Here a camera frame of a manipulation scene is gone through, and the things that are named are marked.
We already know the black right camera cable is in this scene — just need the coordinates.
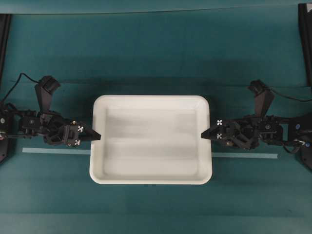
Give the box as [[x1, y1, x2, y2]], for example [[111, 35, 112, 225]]
[[264, 84, 312, 102]]

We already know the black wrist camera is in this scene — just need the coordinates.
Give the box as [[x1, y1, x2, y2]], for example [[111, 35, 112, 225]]
[[248, 80, 274, 117], [35, 76, 60, 113]]

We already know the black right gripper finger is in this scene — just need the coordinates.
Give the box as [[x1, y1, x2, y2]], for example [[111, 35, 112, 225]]
[[201, 125, 219, 139]]

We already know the black left frame rail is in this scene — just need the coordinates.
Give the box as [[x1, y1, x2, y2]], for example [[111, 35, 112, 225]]
[[0, 14, 12, 80]]

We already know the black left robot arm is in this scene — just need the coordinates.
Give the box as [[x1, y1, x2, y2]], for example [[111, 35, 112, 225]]
[[0, 103, 101, 162]]

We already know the white plastic tray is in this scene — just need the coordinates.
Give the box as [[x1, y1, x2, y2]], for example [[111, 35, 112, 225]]
[[89, 95, 213, 185]]

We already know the light teal tape strip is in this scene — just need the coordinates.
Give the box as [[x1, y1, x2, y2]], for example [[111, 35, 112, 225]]
[[22, 148, 278, 159]]

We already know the black left camera cable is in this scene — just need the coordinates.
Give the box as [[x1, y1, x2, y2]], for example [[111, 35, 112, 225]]
[[0, 72, 39, 104]]

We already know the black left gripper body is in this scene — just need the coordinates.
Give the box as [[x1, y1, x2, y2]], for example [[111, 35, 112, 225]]
[[19, 109, 85, 148]]

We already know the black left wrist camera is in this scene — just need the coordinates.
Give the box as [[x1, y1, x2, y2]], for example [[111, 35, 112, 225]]
[[35, 76, 60, 113]]

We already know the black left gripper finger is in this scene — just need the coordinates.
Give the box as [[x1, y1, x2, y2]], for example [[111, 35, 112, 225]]
[[81, 127, 101, 141]]

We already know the black camera cable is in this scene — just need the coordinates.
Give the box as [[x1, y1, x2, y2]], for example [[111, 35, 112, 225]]
[[0, 72, 39, 104], [264, 84, 312, 102]]

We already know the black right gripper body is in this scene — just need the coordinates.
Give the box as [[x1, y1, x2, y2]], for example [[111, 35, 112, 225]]
[[215, 116, 283, 149]]

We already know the black metal frame rail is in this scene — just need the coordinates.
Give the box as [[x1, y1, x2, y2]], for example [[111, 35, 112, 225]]
[[298, 2, 312, 86]]

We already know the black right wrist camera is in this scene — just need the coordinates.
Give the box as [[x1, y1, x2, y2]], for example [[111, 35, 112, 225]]
[[248, 80, 274, 117]]

